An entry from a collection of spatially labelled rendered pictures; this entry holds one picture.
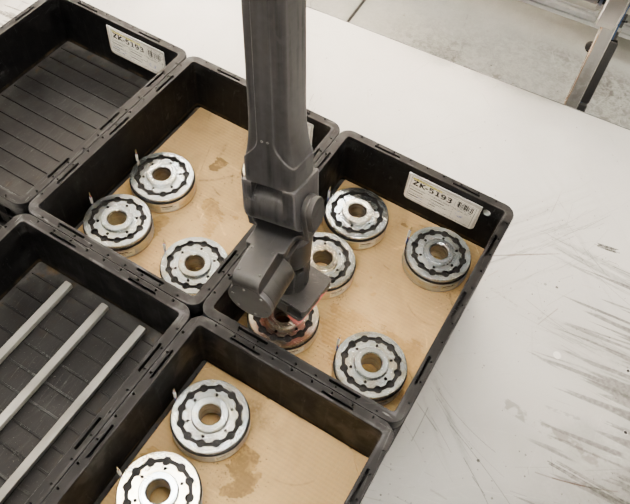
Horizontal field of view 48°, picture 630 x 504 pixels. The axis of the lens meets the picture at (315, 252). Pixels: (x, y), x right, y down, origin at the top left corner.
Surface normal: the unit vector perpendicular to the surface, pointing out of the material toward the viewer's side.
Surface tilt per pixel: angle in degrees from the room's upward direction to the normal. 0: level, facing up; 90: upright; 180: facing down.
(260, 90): 77
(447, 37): 0
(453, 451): 0
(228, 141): 0
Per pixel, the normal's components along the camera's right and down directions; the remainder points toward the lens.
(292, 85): 0.87, 0.33
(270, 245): -0.10, -0.62
